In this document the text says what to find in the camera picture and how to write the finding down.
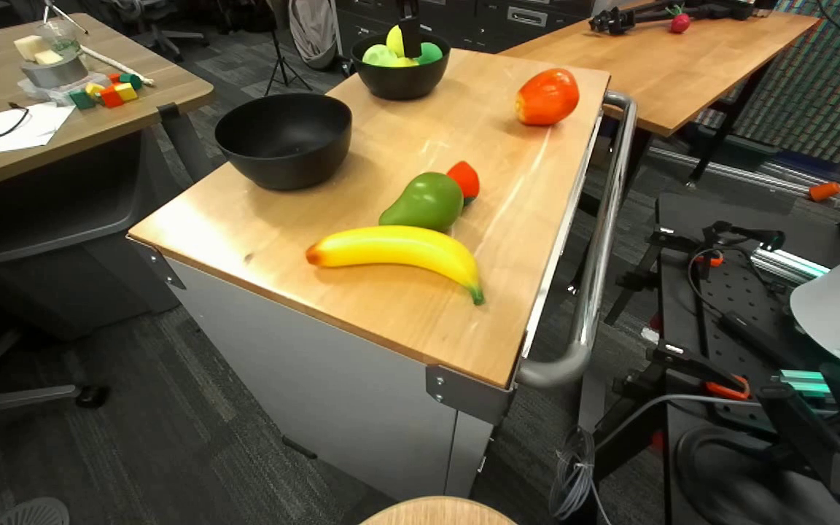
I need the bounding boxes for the green plastic pear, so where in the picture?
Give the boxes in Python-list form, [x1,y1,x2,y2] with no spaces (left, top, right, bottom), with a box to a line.
[380,172,465,232]

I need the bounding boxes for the small red strawberry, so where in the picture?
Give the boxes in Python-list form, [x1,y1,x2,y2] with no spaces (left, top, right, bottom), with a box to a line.
[448,161,483,200]

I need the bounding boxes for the light green apple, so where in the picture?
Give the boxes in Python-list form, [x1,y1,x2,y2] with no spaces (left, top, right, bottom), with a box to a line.
[361,43,401,66]

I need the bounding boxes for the black tool on back table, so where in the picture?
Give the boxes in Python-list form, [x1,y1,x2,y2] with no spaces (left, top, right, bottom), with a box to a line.
[589,0,764,34]

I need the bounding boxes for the wooden side desk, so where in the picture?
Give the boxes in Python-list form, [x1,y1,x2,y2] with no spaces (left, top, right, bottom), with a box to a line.
[0,8,217,345]

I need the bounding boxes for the chrome cart handle bar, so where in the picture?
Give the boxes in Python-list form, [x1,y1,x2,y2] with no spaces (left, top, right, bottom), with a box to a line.
[516,92,637,388]

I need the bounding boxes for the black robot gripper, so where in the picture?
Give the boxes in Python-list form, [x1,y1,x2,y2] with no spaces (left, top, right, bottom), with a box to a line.
[394,0,424,57]

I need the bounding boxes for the white paper sheet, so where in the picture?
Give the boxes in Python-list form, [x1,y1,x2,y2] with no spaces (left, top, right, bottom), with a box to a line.
[0,101,73,155]

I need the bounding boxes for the wooden back table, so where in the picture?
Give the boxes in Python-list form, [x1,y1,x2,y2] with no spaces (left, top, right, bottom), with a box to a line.
[510,11,818,137]

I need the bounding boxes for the round wooden stool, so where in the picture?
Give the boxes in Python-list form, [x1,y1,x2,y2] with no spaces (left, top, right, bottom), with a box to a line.
[359,495,516,525]

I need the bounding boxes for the orange red bell pepper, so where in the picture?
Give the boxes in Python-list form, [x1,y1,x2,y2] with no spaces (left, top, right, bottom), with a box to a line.
[516,66,582,124]

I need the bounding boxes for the yellow plastic banana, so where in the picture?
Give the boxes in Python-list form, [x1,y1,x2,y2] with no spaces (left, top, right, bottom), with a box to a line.
[305,224,485,305]

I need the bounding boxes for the black bowl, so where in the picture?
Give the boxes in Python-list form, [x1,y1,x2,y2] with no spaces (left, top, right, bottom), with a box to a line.
[217,92,354,191]
[354,37,450,100]

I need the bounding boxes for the clear plastic container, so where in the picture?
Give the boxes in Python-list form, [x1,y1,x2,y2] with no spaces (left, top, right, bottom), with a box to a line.
[14,16,89,88]

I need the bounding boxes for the white cart cabinet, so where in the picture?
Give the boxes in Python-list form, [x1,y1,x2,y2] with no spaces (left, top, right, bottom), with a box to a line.
[146,250,507,498]

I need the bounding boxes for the colourful toy blocks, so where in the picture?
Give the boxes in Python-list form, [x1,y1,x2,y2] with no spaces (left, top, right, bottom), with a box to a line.
[68,72,144,110]

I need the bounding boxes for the black bowl far right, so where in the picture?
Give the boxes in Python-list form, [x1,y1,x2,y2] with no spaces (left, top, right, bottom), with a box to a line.
[354,37,450,100]

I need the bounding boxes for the orange clamp handle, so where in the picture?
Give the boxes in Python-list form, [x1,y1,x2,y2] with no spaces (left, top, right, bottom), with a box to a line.
[809,181,840,200]

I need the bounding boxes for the black bowl near left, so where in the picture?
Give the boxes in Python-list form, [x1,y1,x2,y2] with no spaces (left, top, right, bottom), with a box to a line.
[217,92,354,191]

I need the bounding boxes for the black office chair base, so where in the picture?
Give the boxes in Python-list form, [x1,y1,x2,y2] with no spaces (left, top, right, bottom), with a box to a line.
[0,299,114,423]

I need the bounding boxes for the green lime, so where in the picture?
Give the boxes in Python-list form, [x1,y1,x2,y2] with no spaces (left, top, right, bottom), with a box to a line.
[421,41,443,63]

